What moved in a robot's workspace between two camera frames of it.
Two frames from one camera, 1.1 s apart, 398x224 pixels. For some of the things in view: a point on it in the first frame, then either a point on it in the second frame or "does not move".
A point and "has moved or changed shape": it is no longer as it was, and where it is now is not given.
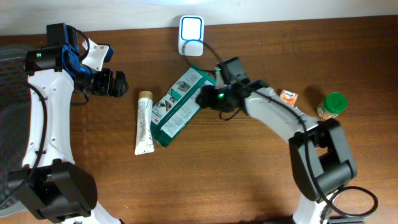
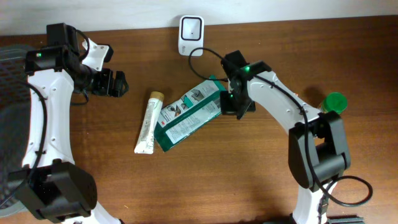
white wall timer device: (191, 35) does not move
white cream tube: (144, 144) has moved or changed shape
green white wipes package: (178, 106) has moved or changed shape
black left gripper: (110, 86) does not move
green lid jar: (334, 104) does not move
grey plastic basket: (15, 112) does not move
